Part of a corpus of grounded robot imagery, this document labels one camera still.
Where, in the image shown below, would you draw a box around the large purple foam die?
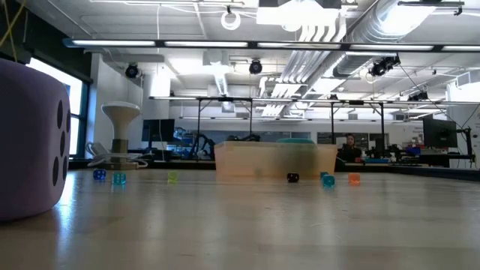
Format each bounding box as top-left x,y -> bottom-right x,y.
0,58 -> 72,222

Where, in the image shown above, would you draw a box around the orange translucent plastic bin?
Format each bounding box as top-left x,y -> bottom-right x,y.
214,141 -> 338,179

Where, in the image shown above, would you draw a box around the black computer monitor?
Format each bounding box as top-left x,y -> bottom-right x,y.
422,118 -> 458,149
141,118 -> 176,143

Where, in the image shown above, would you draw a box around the person at desk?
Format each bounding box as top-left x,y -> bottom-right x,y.
337,133 -> 363,164

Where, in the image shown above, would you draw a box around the overhead LED light bar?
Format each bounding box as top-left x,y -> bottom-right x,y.
62,37 -> 480,53

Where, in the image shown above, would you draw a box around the black background rig frame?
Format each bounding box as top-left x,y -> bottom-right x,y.
148,96 -> 387,151

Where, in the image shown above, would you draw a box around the white cable loop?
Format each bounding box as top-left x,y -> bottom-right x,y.
220,10 -> 242,31

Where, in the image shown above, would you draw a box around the white pedestal stand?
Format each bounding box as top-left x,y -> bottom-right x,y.
85,100 -> 151,172

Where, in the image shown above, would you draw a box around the silver ventilation duct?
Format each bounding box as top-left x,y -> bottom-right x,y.
332,0 -> 440,78

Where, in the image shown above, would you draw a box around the yellow hanging cable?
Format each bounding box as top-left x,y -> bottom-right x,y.
0,0 -> 28,63

